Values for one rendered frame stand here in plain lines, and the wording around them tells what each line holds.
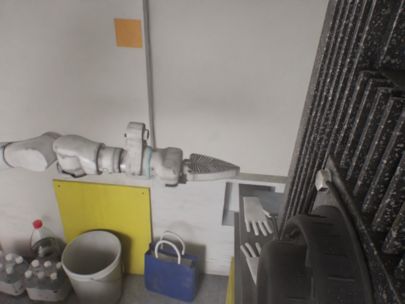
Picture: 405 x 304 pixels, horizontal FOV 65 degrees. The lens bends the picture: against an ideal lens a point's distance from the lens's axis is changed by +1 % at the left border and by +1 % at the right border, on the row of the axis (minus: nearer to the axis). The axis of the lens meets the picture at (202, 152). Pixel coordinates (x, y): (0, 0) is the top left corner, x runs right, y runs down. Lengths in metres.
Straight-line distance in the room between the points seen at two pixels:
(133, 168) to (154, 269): 1.16
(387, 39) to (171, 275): 1.54
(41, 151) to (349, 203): 0.60
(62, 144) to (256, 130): 0.93
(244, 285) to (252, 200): 0.44
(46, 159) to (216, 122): 0.85
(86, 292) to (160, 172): 1.19
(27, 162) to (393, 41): 0.71
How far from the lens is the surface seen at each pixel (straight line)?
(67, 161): 0.74
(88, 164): 0.72
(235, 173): 0.70
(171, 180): 0.67
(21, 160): 0.80
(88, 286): 1.73
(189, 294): 1.85
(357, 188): 0.40
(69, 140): 0.74
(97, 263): 1.99
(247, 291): 1.18
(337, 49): 0.52
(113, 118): 1.44
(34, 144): 0.77
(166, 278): 1.80
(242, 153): 1.50
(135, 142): 0.67
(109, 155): 0.71
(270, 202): 1.51
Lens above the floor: 1.63
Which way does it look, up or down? 32 degrees down
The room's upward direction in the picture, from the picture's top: 3 degrees clockwise
